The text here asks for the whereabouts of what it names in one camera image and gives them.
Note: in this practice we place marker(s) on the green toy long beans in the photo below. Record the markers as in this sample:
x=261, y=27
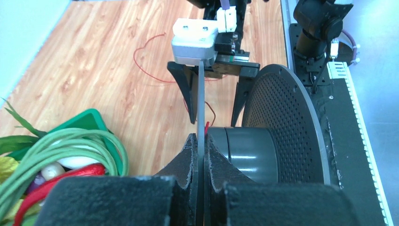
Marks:
x=50, y=148

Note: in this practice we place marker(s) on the grey perforated cable spool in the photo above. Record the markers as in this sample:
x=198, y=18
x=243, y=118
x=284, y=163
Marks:
x=280, y=140

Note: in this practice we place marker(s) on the green plastic tray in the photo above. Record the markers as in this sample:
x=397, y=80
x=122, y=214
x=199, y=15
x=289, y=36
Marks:
x=91, y=119

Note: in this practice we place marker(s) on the yellow toy flower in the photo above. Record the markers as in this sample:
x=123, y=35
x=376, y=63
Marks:
x=8, y=166

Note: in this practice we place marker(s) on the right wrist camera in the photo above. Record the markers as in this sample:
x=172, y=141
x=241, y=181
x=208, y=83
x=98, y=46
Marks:
x=194, y=39

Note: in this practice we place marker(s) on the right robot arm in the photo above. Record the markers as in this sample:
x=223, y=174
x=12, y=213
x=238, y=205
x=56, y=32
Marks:
x=319, y=21

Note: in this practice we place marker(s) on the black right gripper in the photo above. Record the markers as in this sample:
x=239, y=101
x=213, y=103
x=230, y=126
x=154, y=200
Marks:
x=229, y=60

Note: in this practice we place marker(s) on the white slotted cable duct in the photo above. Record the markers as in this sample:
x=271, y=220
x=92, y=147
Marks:
x=340, y=70

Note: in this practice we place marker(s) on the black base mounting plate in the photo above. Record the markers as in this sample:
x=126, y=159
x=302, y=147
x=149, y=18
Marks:
x=349, y=166

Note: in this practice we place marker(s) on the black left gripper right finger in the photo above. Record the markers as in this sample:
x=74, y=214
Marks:
x=233, y=199

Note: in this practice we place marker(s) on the red toy chili pepper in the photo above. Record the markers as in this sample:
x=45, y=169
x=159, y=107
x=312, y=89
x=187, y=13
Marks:
x=39, y=194

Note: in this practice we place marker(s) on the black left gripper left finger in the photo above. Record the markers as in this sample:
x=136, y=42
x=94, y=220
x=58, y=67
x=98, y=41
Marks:
x=167, y=198

